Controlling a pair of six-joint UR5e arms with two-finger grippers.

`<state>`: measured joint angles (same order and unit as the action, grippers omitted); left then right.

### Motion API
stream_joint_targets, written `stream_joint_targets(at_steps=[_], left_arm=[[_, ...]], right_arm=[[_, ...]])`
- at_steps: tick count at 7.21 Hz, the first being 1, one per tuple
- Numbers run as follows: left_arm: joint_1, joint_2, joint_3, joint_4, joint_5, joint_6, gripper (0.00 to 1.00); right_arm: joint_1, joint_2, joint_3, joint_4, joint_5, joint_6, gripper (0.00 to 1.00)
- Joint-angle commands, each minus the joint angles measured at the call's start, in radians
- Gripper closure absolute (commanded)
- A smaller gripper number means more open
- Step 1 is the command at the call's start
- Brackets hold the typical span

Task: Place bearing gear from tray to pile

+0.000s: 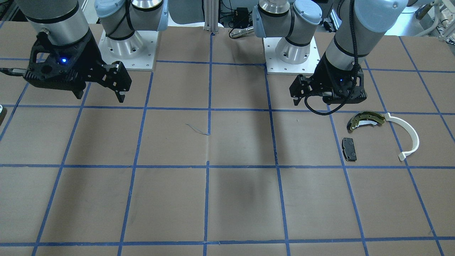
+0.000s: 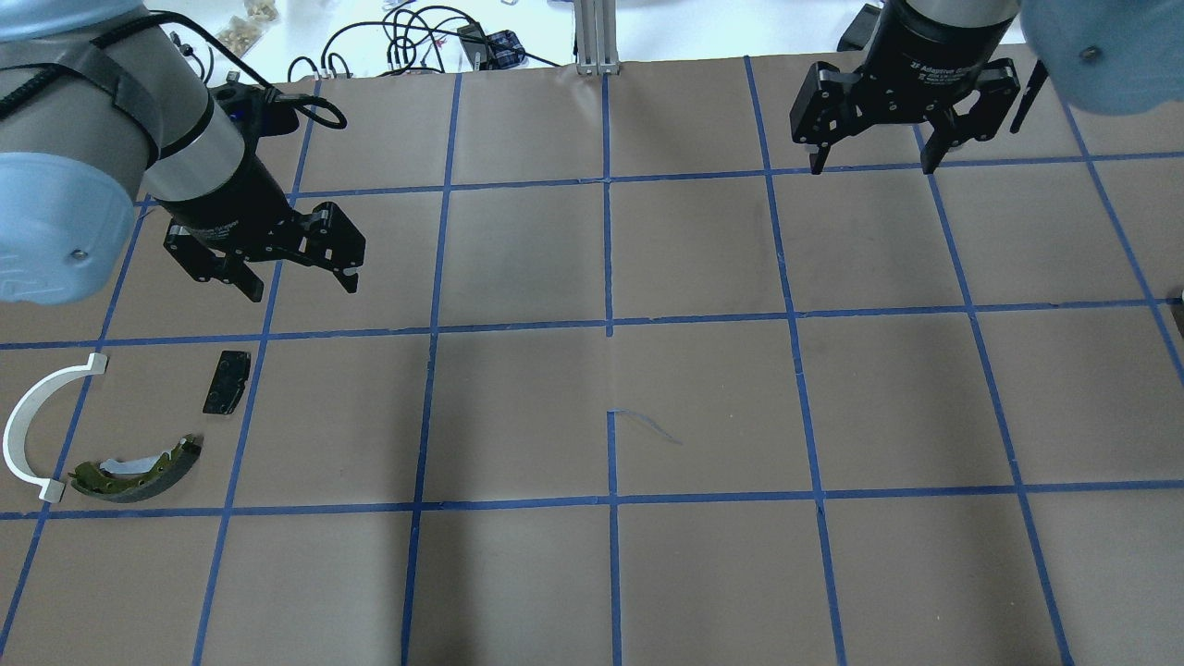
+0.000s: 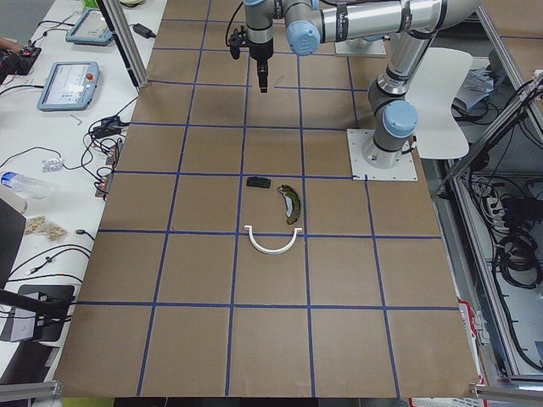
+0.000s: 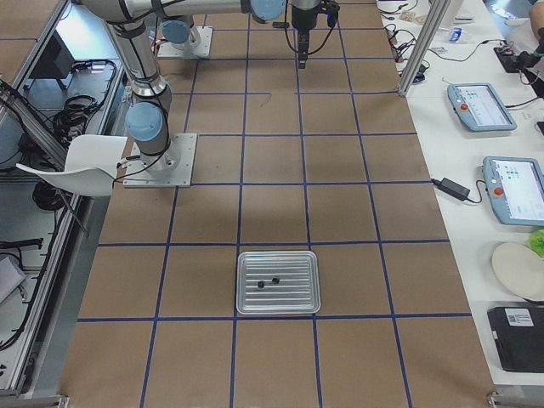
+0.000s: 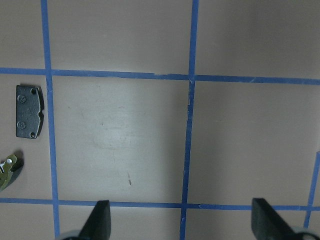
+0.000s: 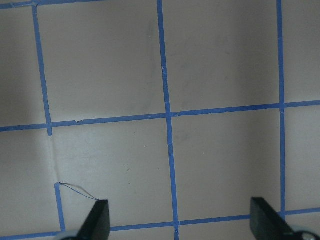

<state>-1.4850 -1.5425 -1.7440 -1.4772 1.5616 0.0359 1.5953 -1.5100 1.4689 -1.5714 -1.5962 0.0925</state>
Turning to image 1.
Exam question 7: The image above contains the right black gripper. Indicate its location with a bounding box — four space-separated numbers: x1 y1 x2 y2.
23 33 132 103

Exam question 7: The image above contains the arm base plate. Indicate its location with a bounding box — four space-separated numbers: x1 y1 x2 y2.
98 31 160 71
263 37 320 76

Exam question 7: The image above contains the black brake pad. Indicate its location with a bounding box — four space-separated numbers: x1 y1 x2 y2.
342 137 357 161

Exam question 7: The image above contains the silver metal cylinder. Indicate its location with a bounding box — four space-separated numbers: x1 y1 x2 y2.
229 26 255 39

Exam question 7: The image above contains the aluminium frame post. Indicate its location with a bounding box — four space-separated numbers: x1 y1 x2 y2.
203 0 219 34

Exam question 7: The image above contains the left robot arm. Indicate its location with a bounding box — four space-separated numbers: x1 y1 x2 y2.
252 0 408 106

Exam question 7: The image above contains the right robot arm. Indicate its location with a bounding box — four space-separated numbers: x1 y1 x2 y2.
1 0 169 103

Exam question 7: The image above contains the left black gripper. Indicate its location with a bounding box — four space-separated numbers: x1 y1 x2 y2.
289 59 367 106

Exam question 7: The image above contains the olive brake shoe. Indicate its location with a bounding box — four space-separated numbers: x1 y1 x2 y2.
347 111 386 132

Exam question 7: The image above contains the white curved plastic bracket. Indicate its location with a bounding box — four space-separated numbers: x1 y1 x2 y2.
385 112 420 161

